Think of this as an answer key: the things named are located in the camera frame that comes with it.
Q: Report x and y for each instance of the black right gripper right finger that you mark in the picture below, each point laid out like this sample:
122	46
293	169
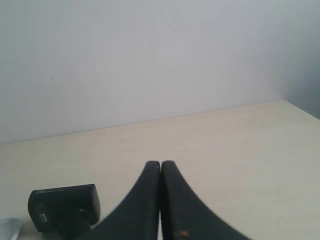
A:
183	215

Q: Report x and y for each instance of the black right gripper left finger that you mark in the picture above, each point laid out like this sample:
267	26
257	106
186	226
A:
137	216

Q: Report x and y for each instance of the black handheld barcode scanner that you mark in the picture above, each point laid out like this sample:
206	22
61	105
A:
70	210

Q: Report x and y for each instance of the white plastic tray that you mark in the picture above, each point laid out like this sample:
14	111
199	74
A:
10	228

